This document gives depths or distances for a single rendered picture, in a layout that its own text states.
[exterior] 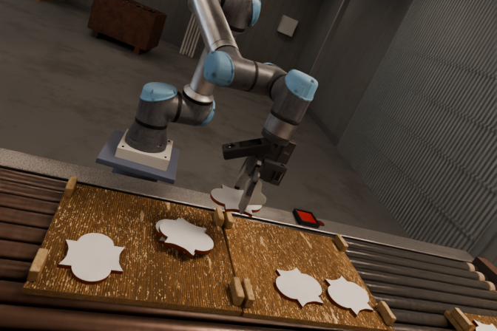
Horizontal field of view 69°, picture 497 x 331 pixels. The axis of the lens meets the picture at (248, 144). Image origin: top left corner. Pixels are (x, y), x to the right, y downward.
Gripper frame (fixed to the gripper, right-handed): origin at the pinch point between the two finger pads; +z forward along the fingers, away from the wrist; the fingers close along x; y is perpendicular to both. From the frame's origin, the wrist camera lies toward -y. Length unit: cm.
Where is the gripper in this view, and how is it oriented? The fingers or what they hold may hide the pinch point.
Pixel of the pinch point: (236, 199)
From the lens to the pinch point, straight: 93.6
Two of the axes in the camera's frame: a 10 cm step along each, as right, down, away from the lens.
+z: -4.0, 8.6, 3.2
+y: 9.1, 3.1, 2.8
